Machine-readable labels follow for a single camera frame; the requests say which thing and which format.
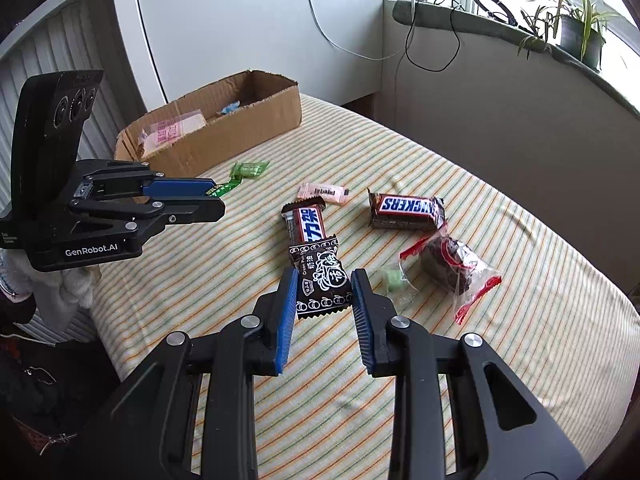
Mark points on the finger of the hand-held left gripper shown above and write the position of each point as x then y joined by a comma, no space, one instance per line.
175,187
190,210

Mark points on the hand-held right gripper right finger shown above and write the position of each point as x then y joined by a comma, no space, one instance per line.
361,320

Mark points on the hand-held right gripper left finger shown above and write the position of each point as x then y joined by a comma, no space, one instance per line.
287,320

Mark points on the pale green jelly candy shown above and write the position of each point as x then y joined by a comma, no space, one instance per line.
392,280

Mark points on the black and white candy packet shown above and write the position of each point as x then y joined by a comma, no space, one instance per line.
320,275

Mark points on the sliced bread packet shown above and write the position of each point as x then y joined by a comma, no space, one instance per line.
175,127

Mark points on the green candy packet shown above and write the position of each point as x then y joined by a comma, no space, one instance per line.
250,169

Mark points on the cardboard box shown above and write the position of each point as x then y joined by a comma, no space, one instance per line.
240,135

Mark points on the colourful candy packet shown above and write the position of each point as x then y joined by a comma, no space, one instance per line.
229,109

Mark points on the blue label chocolate bar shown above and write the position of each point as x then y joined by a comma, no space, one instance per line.
307,222

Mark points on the chocolate cake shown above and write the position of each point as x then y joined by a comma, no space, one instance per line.
447,260

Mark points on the brown chocolate bar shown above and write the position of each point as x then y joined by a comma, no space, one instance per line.
405,207

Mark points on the small pink candy packet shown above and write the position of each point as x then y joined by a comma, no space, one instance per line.
320,192

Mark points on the person's left hand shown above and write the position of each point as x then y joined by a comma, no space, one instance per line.
70,290

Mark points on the white slatted panel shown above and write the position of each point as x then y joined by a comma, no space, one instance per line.
45,45

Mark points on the white cabinet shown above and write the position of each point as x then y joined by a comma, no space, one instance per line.
225,20

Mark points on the dark clothing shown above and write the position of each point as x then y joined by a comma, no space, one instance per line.
40,400

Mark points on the grey window sill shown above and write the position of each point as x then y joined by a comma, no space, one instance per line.
475,27

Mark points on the potted spider plant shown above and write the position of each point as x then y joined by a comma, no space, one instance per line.
575,35

